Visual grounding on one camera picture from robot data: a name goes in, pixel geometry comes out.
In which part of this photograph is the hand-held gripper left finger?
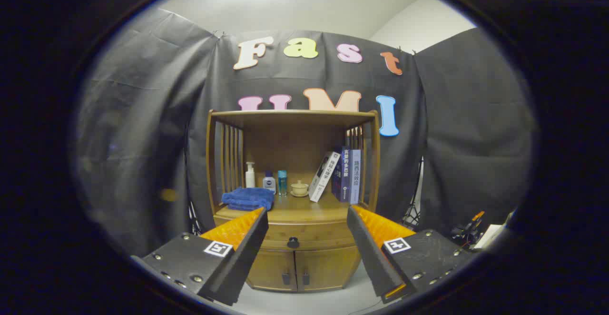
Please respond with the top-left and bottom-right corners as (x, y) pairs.
(131, 207), (269, 306)

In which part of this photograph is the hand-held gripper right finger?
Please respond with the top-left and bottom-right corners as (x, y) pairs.
(346, 205), (476, 305)

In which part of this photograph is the wooden cabinet door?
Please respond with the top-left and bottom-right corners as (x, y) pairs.
(246, 251), (298, 292)
(295, 246), (361, 291)

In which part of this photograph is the wooden countertop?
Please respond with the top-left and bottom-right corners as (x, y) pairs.
(214, 191), (372, 224)

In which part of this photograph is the wooden cabinet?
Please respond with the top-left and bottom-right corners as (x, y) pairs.
(206, 109), (381, 293)

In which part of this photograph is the blue folded towel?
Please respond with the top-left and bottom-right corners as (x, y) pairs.
(222, 187), (275, 211)

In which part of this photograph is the metal light stand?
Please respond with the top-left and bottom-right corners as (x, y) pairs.
(402, 158), (424, 230)
(188, 201), (203, 235)

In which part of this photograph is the pale blue-grey book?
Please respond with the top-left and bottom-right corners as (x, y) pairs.
(350, 149), (362, 205)

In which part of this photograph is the dark blue book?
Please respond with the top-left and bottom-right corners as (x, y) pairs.
(332, 147), (353, 204)

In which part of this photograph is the white book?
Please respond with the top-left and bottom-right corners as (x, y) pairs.
(308, 151), (342, 203)

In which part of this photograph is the black and orange device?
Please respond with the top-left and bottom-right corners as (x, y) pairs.
(450, 210), (486, 249)

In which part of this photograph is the white paper sheet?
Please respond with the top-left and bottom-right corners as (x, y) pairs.
(476, 224), (505, 250)

